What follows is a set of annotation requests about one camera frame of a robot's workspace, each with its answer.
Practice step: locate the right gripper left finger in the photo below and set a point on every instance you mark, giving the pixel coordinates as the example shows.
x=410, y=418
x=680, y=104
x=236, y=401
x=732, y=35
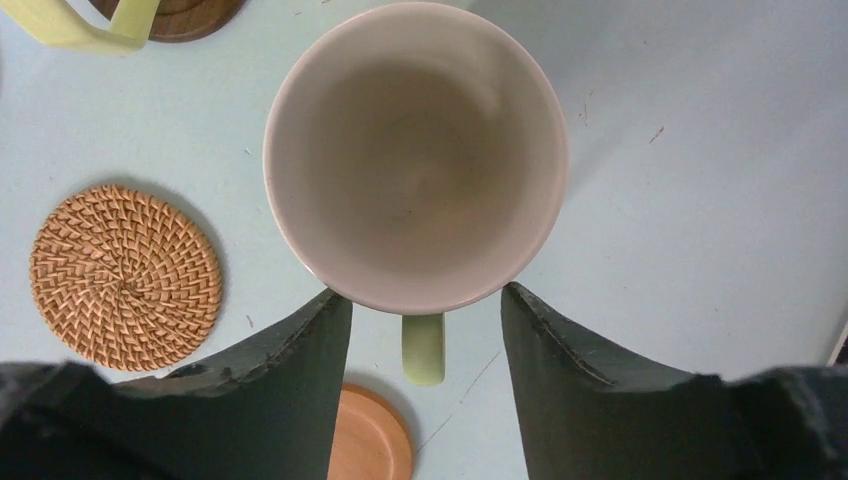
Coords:
x=264, y=408

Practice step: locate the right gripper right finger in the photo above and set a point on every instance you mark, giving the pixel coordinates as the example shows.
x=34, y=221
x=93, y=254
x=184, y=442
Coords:
x=589, y=408

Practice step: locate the woven rattan coaster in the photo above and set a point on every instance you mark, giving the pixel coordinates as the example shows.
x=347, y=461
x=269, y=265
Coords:
x=125, y=279

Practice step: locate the green mug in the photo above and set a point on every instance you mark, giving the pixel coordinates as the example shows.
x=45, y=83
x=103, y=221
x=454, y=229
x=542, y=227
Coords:
x=415, y=160

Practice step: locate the yellow-green mug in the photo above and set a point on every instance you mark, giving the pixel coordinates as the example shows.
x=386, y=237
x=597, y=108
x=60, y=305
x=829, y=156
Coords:
x=56, y=23

